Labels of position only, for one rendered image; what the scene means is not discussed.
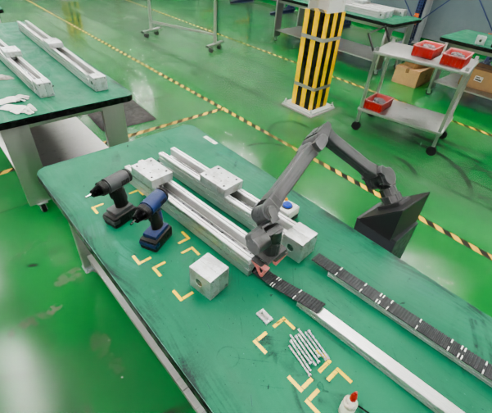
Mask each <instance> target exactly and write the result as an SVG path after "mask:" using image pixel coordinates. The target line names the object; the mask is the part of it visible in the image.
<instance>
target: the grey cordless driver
mask: <svg viewBox="0 0 492 413"><path fill-rule="evenodd" d="M132 179H133V176H132V174H131V172H130V171H129V170H127V169H125V168H123V169H122V170H118V171H116V172H115V173H114V174H112V175H109V176H107V177H105V178H104V179H102V180H100V181H99V182H97V183H95V186H94V187H93V188H92V189H91V190H90V191H89V192H90V194H89V195H88V196H86V197H85V198H87V197H90V196H92V197H98V196H106V195H107V194H109V195H110V198H111V199H113V201H114V205H112V206H110V207H108V208H107V209H106V212H105V213H103V216H102V217H103V220H104V221H105V222H106V223H107V224H109V225H110V226H112V227H113V228H115V229H118V228H119V227H120V226H122V225H124V224H125V223H127V222H128V221H130V220H131V219H132V217H133V215H134V213H135V208H136V207H135V206H134V205H133V204H132V203H131V202H129V201H128V195H127V193H126V191H125V188H124V185H126V184H128V183H129V182H130V181H132Z"/></svg>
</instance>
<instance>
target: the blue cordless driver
mask: <svg viewBox="0 0 492 413"><path fill-rule="evenodd" d="M168 198H169V194H168V193H167V191H166V190H165V189H163V188H157V189H155V190H154V191H153V192H152V193H150V194H149V195H148V196H147V197H146V198H145V199H144V200H143V201H142V202H141V203H140V204H139V205H138V206H137V207H136V208H135V213H134V215H133V217H132V219H133V221H132V222H131V223H130V225H132V224H133V223H134V222H136V223H139V222H141V221H143V220H149V221H150V223H151V225H150V226H149V227H148V228H147V229H146V230H145V231H144V232H143V236H142V237H141V238H140V240H139V243H140V244H141V247H143V248H145V249H147V250H150V251H153V252H158V251H159V250H160V248H161V247H162V246H163V245H164V244H165V242H166V241H167V240H168V239H169V237H170V236H171V235H172V226H171V225H169V224H168V223H165V222H163V216H162V212H161V209H160V207H161V206H162V205H163V204H164V203H165V202H166V201H167V199H168Z"/></svg>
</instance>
